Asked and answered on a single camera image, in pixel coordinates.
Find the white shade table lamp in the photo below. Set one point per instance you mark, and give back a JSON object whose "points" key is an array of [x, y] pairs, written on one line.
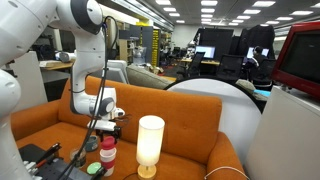
{"points": [[150, 140]]}

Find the dark round can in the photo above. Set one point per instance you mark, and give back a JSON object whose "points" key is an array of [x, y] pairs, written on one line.
{"points": [[78, 160]]}

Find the seated person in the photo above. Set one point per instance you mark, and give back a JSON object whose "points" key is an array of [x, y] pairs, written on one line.
{"points": [[256, 55]]}

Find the orange fabric sofa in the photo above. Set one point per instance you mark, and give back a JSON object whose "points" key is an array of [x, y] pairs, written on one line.
{"points": [[186, 123]]}

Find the white cabinet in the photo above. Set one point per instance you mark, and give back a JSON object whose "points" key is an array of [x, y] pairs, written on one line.
{"points": [[286, 140]]}

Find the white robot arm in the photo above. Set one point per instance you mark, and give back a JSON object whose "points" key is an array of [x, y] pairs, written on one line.
{"points": [[86, 50]]}

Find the white round table black rim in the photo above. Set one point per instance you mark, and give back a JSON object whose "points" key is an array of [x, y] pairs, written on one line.
{"points": [[240, 116]]}

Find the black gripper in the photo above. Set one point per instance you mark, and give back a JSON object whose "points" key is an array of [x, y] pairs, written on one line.
{"points": [[108, 133]]}

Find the grey sofa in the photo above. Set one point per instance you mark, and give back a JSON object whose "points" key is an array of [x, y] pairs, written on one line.
{"points": [[143, 78]]}

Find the pink cup lid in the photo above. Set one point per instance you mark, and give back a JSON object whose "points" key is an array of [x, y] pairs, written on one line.
{"points": [[108, 143]]}

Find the white cup with pink band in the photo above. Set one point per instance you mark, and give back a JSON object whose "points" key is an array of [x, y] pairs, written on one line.
{"points": [[108, 157]]}

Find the aluminium bracket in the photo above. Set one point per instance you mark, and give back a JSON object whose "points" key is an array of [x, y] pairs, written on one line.
{"points": [[31, 168]]}

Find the green cup lid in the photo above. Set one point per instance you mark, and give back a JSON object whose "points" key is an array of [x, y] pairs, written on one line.
{"points": [[93, 168]]}

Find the black breadboard table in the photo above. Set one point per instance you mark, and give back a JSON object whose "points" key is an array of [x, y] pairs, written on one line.
{"points": [[30, 153]]}

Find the lit computer monitor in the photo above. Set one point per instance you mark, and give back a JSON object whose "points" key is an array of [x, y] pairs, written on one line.
{"points": [[205, 51], [265, 52]]}

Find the yellow black shelving unit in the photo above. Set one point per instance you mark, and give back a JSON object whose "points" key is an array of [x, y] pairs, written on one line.
{"points": [[150, 43]]}

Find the black office chair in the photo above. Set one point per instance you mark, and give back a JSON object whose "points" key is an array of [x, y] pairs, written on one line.
{"points": [[230, 68], [265, 73], [193, 65]]}

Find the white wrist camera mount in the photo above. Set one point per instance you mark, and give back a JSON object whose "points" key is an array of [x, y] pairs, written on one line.
{"points": [[103, 125]]}

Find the red framed monitor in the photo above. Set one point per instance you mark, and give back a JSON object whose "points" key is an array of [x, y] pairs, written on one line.
{"points": [[300, 56]]}

